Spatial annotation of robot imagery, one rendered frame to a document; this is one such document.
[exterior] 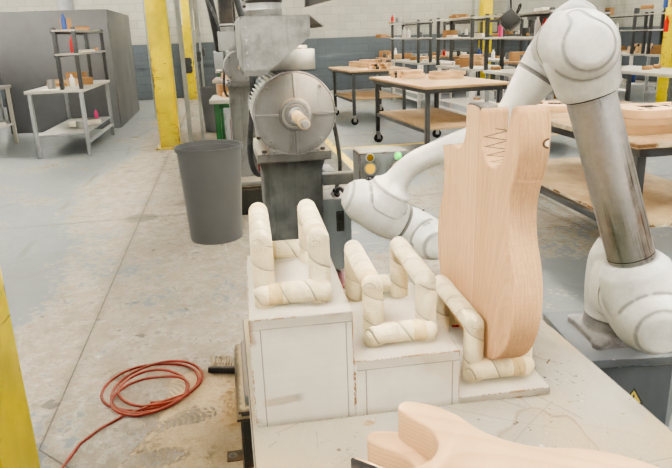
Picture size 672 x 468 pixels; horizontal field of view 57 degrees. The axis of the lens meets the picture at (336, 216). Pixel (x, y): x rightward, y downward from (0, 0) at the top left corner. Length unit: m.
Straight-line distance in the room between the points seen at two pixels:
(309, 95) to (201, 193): 2.79
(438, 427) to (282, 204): 1.44
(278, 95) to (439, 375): 1.14
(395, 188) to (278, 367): 0.71
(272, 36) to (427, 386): 0.96
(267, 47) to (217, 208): 3.12
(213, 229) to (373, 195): 3.26
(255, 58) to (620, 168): 0.88
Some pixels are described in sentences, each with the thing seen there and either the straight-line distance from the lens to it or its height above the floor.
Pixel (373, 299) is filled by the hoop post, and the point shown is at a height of 1.10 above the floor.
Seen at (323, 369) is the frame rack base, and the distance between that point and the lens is 0.92.
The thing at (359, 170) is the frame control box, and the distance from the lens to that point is 1.95.
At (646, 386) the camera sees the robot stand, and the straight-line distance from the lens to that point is 1.77.
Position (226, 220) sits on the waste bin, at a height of 0.18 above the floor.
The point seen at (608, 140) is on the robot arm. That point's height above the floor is 1.25.
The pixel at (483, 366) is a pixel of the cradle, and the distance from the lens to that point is 1.02.
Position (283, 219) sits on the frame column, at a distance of 2.12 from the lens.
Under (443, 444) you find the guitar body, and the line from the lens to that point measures 0.75.
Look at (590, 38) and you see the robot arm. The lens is 1.29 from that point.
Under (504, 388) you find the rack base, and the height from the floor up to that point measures 0.94.
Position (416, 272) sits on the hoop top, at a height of 1.13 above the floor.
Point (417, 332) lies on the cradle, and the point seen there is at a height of 1.05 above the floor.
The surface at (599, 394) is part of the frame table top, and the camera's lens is 1.07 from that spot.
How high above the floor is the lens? 1.48
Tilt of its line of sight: 16 degrees down
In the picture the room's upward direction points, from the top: 2 degrees counter-clockwise
